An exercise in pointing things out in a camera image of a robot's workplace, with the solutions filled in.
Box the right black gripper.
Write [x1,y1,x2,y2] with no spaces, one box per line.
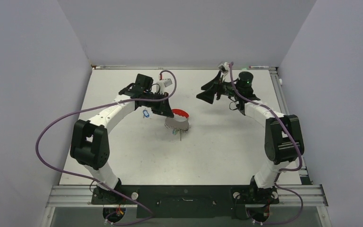
[197,70,242,104]

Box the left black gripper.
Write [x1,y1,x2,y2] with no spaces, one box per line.
[144,91,174,118]

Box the grey red keyring holder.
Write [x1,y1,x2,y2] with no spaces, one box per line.
[164,109,190,132]

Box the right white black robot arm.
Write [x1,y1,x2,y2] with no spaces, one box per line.
[196,70,304,204]

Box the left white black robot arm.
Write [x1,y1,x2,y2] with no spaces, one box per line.
[69,74,177,203]

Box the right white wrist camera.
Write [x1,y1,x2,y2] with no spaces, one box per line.
[218,62,230,74]

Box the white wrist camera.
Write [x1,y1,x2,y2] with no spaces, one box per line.
[156,79,173,94]
[218,62,230,74]

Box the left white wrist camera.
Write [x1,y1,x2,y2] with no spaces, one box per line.
[156,79,173,94]

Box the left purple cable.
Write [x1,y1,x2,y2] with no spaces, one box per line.
[35,69,177,226]

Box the aluminium back rail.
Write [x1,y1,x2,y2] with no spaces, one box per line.
[91,65,277,71]

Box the aluminium rail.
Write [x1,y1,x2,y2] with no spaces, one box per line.
[91,65,277,71]
[269,67,312,185]
[46,185,328,208]

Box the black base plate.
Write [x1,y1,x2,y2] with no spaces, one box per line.
[90,184,280,220]

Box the aluminium right side rail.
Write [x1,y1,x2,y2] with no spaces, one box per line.
[269,67,312,185]

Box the aluminium front rail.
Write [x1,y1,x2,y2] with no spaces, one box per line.
[46,185,328,208]

